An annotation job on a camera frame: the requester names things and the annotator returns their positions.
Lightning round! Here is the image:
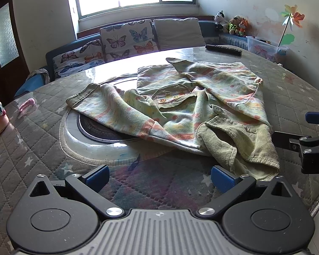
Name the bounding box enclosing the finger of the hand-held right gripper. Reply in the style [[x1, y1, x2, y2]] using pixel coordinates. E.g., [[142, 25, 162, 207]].
[[272, 131, 319, 174], [305, 112, 319, 124]]

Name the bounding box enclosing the black remote control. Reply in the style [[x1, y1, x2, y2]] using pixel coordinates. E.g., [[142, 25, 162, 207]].
[[205, 44, 242, 57]]

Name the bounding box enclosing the grey cloth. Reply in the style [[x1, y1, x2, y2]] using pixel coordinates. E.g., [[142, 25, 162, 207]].
[[27, 68, 51, 85]]

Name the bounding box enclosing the dark wooden glass door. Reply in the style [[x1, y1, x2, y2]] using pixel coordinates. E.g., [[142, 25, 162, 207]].
[[0, 0, 30, 107]]

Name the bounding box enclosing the patterned green children's shirt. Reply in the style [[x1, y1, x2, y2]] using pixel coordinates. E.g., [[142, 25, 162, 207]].
[[66, 57, 280, 180]]

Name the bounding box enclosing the plain grey cushion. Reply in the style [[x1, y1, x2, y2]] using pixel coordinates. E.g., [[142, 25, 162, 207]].
[[153, 18, 206, 51]]

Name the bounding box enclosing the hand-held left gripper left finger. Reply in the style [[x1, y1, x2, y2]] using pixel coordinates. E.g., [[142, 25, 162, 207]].
[[29, 165, 125, 217]]

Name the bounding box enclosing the long butterfly print cushion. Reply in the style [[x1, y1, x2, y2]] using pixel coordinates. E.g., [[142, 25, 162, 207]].
[[52, 39, 107, 79]]

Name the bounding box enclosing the round black built-in hot plate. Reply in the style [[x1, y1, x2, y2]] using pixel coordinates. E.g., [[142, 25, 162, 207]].
[[60, 76, 176, 163]]

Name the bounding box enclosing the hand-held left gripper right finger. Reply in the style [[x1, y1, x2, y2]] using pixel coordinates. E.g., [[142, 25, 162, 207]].
[[195, 165, 293, 217]]

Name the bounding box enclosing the orange plush fox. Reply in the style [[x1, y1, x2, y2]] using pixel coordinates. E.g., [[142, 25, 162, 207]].
[[238, 18, 249, 37]]

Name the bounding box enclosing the large butterfly print cushion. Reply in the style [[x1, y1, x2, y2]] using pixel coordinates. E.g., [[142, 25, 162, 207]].
[[100, 20, 160, 63]]

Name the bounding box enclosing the colourful pinwheel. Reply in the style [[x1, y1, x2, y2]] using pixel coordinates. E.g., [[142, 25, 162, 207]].
[[278, 4, 305, 47]]

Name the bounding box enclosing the black and white plush toy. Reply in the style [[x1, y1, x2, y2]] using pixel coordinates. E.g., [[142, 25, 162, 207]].
[[214, 11, 229, 32]]

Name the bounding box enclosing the blue sofa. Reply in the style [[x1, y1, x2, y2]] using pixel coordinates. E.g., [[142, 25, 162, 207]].
[[14, 20, 256, 99]]

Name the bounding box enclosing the brown plush bear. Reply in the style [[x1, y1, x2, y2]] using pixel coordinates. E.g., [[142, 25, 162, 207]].
[[229, 15, 242, 35]]

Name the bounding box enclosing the clear plastic storage box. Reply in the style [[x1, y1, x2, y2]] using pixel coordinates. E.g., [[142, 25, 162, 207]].
[[246, 36, 289, 63]]

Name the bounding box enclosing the small pink toy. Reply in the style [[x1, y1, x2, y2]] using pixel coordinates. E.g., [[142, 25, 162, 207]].
[[18, 99, 36, 112]]

